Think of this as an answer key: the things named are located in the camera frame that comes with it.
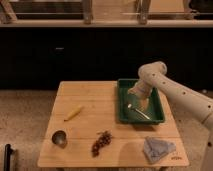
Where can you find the small metal cup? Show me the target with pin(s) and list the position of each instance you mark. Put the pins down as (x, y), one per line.
(59, 138)

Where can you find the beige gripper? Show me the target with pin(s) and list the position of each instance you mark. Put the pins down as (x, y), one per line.
(143, 91)

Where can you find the yellow banana toy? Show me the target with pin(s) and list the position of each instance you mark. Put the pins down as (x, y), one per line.
(73, 113)

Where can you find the green plastic tray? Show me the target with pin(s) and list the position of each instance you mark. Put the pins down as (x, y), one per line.
(128, 116)

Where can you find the wooden folding table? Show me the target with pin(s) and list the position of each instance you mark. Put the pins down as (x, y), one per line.
(99, 114)

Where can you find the silver metal fork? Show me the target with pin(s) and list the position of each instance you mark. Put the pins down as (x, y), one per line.
(138, 111)

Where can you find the folded blue-grey cloth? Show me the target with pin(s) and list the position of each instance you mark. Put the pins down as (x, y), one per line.
(155, 149)

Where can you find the wooden shelf rail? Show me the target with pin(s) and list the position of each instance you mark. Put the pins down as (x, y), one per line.
(106, 13)

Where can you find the black object on floor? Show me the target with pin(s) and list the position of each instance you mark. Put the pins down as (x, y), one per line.
(8, 156)

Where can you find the bunch of dark grapes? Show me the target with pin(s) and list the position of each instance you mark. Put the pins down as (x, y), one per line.
(103, 140)

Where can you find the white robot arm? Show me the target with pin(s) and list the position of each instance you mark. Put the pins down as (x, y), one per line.
(153, 75)

